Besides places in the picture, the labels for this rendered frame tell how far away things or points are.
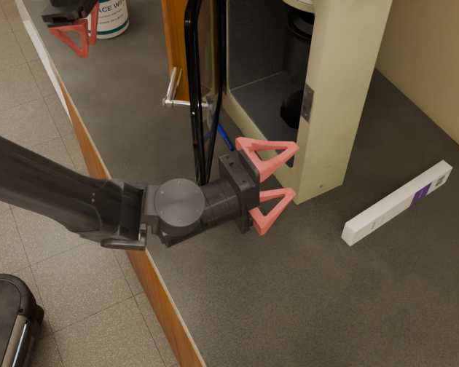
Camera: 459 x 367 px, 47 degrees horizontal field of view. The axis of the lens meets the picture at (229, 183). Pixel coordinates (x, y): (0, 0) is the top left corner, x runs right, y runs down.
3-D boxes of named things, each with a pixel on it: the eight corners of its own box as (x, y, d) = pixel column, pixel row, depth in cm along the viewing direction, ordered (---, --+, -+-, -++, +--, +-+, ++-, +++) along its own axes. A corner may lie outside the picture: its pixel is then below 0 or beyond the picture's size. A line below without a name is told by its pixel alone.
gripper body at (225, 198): (253, 183, 65) (199, 207, 63) (255, 230, 73) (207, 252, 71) (230, 150, 69) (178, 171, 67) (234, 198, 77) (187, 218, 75)
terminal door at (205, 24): (221, 94, 117) (218, -92, 85) (202, 204, 98) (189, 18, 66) (217, 93, 117) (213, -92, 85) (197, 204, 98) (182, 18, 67)
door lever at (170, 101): (203, 77, 90) (202, 65, 88) (195, 116, 84) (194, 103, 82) (173, 75, 91) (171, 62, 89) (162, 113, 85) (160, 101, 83)
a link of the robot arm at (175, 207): (108, 184, 70) (101, 247, 68) (101, 155, 59) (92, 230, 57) (198, 191, 72) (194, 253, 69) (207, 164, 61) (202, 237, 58)
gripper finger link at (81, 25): (110, 41, 97) (92, -7, 91) (98, 62, 92) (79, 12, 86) (76, 44, 99) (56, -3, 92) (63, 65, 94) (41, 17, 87)
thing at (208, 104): (214, 121, 88) (213, 95, 84) (212, 130, 87) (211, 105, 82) (202, 120, 88) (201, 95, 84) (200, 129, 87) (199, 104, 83)
